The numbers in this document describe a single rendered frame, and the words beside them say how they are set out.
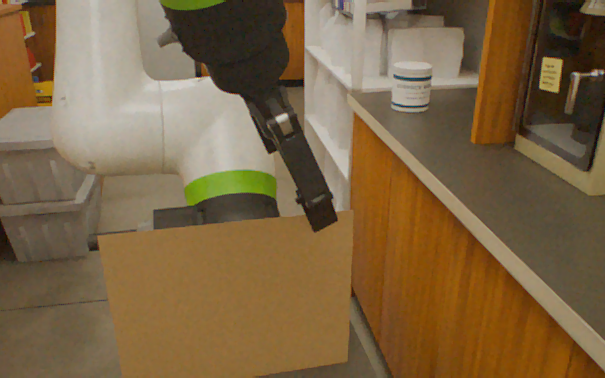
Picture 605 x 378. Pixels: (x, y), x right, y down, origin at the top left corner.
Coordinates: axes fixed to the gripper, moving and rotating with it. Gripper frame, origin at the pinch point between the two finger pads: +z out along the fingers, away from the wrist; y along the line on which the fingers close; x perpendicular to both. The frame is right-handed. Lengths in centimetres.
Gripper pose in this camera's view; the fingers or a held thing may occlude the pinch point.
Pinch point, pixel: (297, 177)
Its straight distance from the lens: 61.2
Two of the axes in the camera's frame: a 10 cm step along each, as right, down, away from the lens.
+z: 2.5, 5.9, 7.7
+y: 4.0, 6.6, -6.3
